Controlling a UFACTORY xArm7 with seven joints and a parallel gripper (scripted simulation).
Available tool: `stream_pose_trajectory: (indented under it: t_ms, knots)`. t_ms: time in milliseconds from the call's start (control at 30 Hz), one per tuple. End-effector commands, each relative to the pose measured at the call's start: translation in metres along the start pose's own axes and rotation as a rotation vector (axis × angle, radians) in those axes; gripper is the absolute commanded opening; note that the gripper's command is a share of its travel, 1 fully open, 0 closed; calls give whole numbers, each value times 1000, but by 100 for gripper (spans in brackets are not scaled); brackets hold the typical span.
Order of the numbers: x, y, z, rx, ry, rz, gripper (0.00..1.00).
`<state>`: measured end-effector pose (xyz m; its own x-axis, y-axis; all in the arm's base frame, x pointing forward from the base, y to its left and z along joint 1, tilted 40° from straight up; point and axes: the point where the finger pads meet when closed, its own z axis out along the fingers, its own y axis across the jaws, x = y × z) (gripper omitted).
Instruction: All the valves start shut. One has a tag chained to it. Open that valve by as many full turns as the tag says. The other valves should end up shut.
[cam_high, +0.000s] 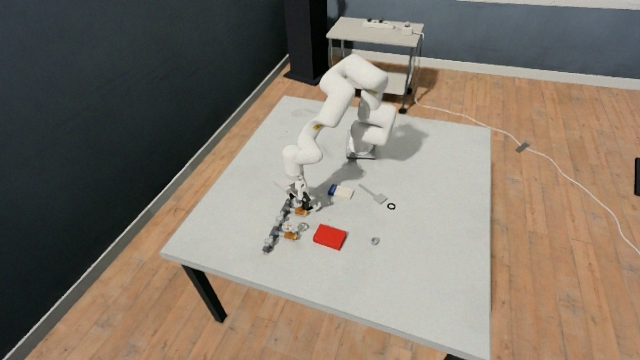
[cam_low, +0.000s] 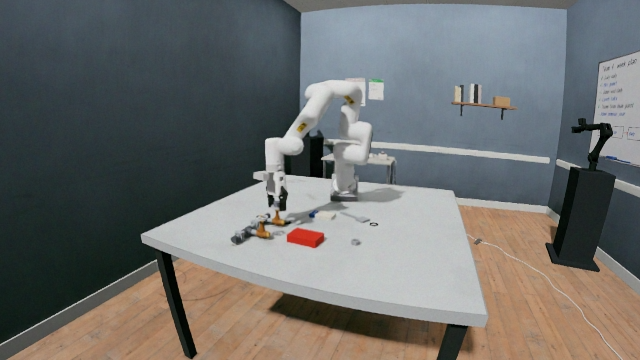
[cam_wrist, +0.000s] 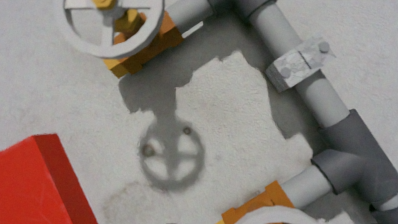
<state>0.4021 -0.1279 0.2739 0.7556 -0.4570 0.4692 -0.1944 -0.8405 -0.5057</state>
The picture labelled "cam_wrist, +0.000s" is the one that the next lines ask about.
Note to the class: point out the grey pipe assembly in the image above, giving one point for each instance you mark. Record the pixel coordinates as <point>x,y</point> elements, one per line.
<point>353,156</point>

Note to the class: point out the red flat box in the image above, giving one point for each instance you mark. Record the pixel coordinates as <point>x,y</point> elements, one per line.
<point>38,185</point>

